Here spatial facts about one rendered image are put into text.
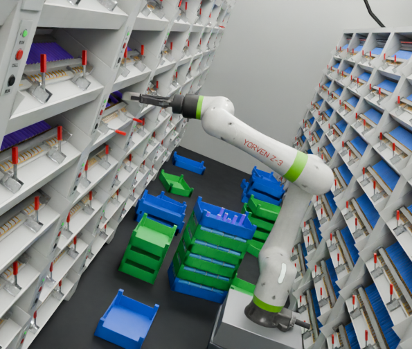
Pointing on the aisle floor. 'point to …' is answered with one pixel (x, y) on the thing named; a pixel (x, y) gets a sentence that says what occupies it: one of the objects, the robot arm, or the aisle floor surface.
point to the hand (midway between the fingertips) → (131, 96)
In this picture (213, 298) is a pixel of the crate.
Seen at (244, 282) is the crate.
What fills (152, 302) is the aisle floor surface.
